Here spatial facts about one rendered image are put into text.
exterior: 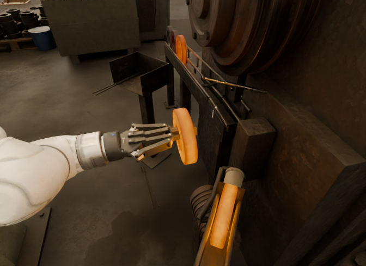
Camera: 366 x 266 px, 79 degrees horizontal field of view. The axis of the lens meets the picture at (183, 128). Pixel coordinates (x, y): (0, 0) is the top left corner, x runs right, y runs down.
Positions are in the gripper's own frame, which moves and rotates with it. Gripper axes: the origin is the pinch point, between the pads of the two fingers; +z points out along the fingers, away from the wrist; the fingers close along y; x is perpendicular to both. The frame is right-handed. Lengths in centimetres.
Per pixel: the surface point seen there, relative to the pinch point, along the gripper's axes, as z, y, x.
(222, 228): 2.5, 23.3, -9.0
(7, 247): -84, -18, -67
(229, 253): 3.2, 26.5, -15.1
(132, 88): -13, -69, -24
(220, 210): 3.1, 20.4, -6.9
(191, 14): 12.3, -33.6, 19.6
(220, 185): 7.5, 10.2, -13.5
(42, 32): -126, -315, -54
